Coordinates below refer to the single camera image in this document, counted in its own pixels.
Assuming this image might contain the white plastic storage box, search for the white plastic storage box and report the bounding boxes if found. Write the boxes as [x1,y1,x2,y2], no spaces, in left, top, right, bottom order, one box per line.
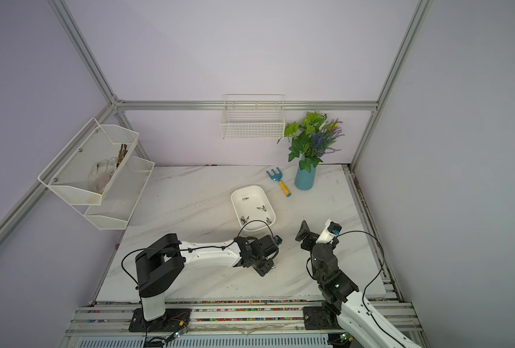
[231,185,276,236]

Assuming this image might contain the black right camera cable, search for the black right camera cable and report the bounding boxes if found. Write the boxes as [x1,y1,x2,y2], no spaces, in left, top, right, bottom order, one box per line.
[335,230,408,348]

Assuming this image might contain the lower white mesh shelf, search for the lower white mesh shelf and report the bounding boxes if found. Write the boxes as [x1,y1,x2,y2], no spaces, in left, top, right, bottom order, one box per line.
[84,156,155,230]

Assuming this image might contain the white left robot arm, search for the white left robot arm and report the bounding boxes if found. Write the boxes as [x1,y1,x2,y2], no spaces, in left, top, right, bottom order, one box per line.
[135,233,282,321]

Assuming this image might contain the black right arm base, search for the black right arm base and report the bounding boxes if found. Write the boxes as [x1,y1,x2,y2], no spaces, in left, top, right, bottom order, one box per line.
[302,301,341,330]

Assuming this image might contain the clear bag in shelf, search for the clear bag in shelf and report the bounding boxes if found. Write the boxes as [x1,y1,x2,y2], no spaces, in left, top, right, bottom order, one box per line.
[88,157,118,194]

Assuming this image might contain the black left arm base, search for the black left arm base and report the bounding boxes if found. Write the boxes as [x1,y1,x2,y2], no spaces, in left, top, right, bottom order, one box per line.
[128,307,192,333]

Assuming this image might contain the green artificial plant bouquet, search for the green artificial plant bouquet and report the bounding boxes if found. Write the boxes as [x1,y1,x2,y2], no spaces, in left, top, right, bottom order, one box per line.
[284,112,344,173]

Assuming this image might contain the teal cylindrical vase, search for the teal cylindrical vase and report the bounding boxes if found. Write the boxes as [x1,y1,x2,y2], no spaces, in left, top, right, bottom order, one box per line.
[295,157,316,191]

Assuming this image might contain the black camera cable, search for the black camera cable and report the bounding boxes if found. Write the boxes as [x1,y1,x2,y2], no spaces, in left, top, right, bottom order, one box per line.
[335,230,408,348]
[120,219,276,345]

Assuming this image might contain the blue yellow toy rake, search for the blue yellow toy rake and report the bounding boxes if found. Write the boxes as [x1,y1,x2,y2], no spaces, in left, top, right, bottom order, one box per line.
[266,168,292,197]

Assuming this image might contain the white perforated metal shelf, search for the white perforated metal shelf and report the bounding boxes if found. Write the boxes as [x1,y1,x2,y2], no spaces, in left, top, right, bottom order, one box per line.
[38,118,139,206]

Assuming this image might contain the aluminium frame post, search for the aluminium frame post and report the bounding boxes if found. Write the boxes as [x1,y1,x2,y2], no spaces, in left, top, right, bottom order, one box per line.
[48,0,150,162]

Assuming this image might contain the black left camera cable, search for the black left camera cable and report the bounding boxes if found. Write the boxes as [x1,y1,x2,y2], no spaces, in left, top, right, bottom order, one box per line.
[120,219,276,345]

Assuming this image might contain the aluminium rail base frame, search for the aluminium rail base frame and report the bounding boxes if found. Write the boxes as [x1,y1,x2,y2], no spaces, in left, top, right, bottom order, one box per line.
[57,297,432,348]

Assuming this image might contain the brown twigs in shelf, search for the brown twigs in shelf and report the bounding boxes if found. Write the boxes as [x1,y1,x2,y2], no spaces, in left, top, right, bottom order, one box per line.
[116,144,128,168]

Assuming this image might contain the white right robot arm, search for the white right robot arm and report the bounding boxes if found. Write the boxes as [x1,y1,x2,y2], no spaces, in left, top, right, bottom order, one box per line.
[295,220,419,347]

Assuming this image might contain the white wire wall basket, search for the white wire wall basket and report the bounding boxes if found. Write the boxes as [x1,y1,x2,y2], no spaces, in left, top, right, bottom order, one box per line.
[221,94,286,140]

